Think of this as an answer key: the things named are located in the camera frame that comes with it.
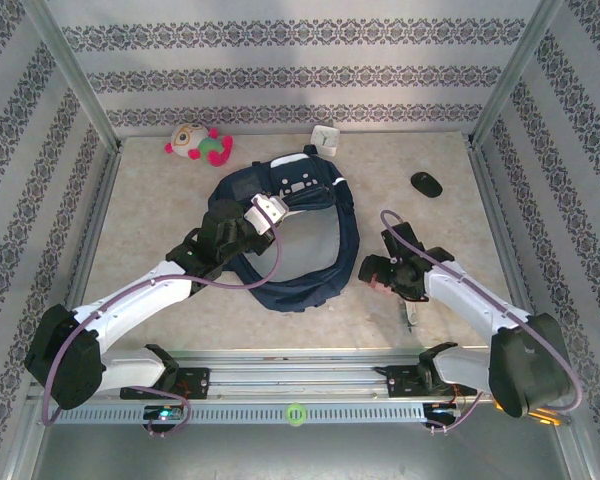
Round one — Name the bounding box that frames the navy blue backpack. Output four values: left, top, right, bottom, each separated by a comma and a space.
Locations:
207, 144, 362, 314

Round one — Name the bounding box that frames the small white black device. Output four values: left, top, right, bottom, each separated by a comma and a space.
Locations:
402, 299, 422, 330

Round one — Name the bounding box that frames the pink white plush toy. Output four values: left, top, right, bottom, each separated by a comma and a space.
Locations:
163, 123, 235, 168

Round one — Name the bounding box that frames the black computer mouse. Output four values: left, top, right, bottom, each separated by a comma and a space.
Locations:
410, 171, 444, 200

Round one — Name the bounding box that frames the white alarm clock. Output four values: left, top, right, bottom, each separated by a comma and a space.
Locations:
309, 124, 341, 158

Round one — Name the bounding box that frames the yellow utility knife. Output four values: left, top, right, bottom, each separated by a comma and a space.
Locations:
494, 399, 564, 427

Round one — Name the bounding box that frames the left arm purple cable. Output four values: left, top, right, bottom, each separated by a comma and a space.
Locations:
42, 203, 284, 439

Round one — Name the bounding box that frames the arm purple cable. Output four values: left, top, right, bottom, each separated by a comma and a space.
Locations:
42, 203, 284, 439
379, 209, 583, 435

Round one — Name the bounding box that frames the aluminium table side rail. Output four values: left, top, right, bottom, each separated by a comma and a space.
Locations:
467, 144, 549, 361
49, 149, 124, 366

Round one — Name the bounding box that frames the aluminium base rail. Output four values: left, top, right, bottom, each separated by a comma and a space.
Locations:
27, 349, 571, 402

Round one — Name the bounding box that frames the green tape ring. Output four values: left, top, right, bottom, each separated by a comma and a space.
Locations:
285, 402, 309, 427

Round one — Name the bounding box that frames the slotted grey cable duct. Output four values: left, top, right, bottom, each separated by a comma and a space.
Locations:
44, 402, 426, 426

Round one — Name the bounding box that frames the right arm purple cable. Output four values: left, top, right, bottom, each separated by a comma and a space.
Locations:
379, 209, 583, 435

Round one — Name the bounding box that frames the aluminium frame post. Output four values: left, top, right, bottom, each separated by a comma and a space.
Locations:
22, 0, 126, 154
467, 0, 565, 151

